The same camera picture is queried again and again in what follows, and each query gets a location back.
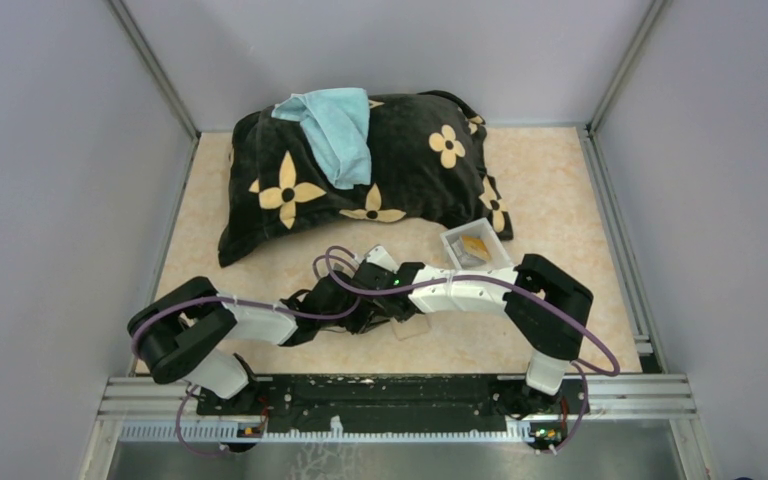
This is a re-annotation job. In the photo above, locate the beige card holder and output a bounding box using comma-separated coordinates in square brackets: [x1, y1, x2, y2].
[390, 315, 432, 341]

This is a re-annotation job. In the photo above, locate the white plastic tray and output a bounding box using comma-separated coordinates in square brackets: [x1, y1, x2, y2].
[440, 219, 513, 270]

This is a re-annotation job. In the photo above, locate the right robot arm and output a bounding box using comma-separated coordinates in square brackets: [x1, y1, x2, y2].
[350, 254, 594, 412]

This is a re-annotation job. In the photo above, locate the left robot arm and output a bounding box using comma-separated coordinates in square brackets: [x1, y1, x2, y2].
[127, 276, 385, 414]

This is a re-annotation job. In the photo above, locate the black pillow with yellow flowers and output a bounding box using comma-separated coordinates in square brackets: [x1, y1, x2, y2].
[217, 88, 514, 267]

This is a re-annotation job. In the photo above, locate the light blue towel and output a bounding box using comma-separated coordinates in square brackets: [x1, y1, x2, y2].
[272, 87, 372, 190]

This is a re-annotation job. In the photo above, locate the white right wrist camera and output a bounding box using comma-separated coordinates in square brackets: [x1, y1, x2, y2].
[364, 245, 399, 273]

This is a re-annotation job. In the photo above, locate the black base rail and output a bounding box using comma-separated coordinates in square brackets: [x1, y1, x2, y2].
[196, 374, 590, 434]

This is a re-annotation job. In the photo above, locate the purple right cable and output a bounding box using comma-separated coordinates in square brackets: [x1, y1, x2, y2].
[322, 245, 622, 453]

